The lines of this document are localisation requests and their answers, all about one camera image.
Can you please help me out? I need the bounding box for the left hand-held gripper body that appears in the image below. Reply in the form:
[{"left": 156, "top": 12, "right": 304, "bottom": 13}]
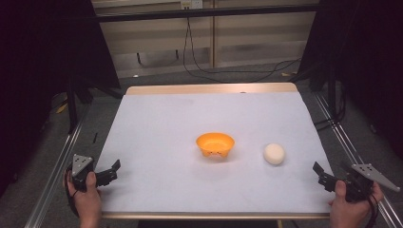
[{"left": 70, "top": 153, "right": 97, "bottom": 193}]

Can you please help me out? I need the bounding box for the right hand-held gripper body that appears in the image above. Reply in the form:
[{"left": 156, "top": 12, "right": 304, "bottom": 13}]
[{"left": 339, "top": 162, "right": 401, "bottom": 203}]

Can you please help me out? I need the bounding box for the person's left hand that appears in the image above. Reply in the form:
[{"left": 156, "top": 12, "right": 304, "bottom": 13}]
[{"left": 64, "top": 170, "right": 103, "bottom": 220}]

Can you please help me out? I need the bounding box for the person's right hand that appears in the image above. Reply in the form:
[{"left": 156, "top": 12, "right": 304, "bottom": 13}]
[{"left": 328, "top": 180, "right": 385, "bottom": 228}]

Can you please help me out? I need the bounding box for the white round bun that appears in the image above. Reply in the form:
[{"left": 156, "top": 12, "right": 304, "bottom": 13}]
[{"left": 262, "top": 142, "right": 286, "bottom": 166}]

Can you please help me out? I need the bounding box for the black metal stand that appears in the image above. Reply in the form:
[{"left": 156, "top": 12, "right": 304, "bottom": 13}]
[{"left": 65, "top": 74, "right": 81, "bottom": 135}]

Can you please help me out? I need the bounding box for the white table mat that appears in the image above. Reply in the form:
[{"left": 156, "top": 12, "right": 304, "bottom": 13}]
[{"left": 94, "top": 91, "right": 336, "bottom": 214}]

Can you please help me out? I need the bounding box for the orange plastic bowl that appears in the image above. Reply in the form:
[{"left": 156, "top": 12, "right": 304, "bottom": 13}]
[{"left": 195, "top": 132, "right": 236, "bottom": 160}]

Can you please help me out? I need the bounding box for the black curtain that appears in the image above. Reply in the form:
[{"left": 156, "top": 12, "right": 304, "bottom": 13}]
[
  {"left": 297, "top": 0, "right": 403, "bottom": 161},
  {"left": 0, "top": 0, "right": 122, "bottom": 199}
]

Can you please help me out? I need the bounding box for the black horizontal bar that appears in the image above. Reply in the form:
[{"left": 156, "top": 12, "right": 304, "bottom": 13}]
[{"left": 94, "top": 3, "right": 319, "bottom": 24}]

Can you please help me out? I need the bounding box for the silver metal rail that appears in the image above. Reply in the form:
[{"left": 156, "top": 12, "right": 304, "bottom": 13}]
[
  {"left": 313, "top": 91, "right": 403, "bottom": 228},
  {"left": 24, "top": 103, "right": 92, "bottom": 228}
]

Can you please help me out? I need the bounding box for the black wrist strap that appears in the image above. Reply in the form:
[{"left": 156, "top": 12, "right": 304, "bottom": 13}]
[{"left": 64, "top": 169, "right": 81, "bottom": 219}]

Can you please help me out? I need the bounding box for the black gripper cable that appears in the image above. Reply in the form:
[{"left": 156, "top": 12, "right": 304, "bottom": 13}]
[{"left": 364, "top": 193, "right": 380, "bottom": 228}]

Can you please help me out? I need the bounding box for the black cable by stand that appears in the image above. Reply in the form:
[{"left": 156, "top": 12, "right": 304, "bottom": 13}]
[{"left": 315, "top": 75, "right": 348, "bottom": 132}]

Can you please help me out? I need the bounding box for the long black floor cable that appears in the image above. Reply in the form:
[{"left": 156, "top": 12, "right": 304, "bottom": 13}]
[{"left": 182, "top": 17, "right": 302, "bottom": 85}]

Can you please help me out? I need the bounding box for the white wall socket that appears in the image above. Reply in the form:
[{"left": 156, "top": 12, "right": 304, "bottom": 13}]
[{"left": 180, "top": 0, "right": 203, "bottom": 10}]

